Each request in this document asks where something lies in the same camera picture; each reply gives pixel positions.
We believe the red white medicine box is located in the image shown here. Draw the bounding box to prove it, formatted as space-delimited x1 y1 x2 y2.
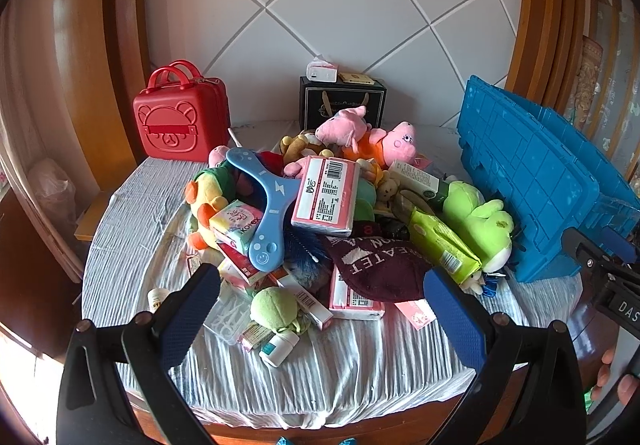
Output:
218 243 267 286

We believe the green ball plush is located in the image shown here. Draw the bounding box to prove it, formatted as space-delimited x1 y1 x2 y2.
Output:
250 287 310 335

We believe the colourful sanitary pad pack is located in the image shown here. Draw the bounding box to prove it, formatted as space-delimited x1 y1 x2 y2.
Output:
209 200 262 255

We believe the long white medicine box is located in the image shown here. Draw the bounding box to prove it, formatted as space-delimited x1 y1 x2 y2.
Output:
269 269 333 330

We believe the pink tissue pack with barcode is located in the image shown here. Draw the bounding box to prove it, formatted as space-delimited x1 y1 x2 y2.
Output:
291 157 359 237

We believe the person's right hand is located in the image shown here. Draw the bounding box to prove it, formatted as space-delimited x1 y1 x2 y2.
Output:
590 347 639 406

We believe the blue folding crate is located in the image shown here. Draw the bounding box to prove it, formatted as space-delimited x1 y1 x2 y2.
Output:
457 75 639 283

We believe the green frog plush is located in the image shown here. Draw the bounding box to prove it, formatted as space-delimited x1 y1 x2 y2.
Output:
442 180 514 274

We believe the pink flower tissue packet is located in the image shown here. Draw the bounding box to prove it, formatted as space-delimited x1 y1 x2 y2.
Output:
395 299 436 330

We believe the lime green wipes pack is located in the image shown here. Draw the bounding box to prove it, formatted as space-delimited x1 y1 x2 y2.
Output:
409 208 482 286

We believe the maroon knit beanie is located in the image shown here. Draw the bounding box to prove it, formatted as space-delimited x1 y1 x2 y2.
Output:
320 222 432 303

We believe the blue boomerang toy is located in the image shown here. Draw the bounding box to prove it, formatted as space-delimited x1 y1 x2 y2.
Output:
227 148 300 273

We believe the green white carton box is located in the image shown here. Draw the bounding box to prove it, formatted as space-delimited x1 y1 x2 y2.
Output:
388 161 449 205

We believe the yellow duck plush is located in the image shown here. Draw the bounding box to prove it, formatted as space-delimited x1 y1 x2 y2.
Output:
184 164 235 250

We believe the blue furry plush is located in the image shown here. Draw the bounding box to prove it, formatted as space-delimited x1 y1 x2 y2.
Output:
283 226 333 293

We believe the small beige bear plush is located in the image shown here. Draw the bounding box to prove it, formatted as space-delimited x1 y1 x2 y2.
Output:
374 174 399 214

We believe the pink pig plush orange dress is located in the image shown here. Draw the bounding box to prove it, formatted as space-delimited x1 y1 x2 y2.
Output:
342 122 418 170

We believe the green teal plush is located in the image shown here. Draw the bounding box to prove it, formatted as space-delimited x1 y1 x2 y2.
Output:
354 177 378 222

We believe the red bear suitcase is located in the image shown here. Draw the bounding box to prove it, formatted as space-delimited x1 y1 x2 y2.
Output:
132 59 231 162

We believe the pink pig plush upper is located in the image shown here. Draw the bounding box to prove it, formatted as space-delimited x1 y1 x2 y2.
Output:
314 105 370 148

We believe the brown monkey plush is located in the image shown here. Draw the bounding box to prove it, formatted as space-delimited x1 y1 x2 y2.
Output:
279 131 334 164

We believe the black gift box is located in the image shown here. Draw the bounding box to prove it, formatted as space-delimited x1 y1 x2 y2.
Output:
298 76 387 131

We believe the small white pink box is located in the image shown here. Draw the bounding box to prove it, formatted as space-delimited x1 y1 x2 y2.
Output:
306 56 338 83

